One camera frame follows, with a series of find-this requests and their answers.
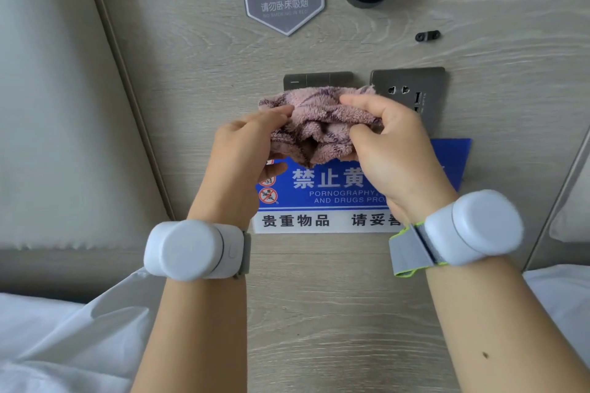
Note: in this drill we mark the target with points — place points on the blue warning sign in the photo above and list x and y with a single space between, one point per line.
322 204

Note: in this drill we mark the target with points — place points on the person's left thumb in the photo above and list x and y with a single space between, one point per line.
273 171

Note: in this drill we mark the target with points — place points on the beige padded panel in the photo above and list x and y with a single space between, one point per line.
564 208

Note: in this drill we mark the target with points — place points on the grey wall socket panel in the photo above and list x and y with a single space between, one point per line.
415 93

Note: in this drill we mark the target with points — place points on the person's right thumb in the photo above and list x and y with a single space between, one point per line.
362 139

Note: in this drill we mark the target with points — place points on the pink terry cloth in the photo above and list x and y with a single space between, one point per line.
318 123

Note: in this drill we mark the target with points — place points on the person's right forearm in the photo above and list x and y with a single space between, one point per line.
498 328

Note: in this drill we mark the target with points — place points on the grey wall switch panel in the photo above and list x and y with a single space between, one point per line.
318 80

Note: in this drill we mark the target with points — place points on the person's left hand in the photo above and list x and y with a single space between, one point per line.
230 162

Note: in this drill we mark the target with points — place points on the person's right hand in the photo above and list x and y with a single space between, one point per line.
396 153

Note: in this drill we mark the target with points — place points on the white bed sheet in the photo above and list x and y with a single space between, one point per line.
60 337

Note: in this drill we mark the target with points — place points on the small black wall hook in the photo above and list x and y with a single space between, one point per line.
427 35

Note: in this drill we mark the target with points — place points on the person's left forearm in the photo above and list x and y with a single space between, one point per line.
198 328

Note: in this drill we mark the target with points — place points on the beige padded headboard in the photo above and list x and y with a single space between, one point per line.
64 121

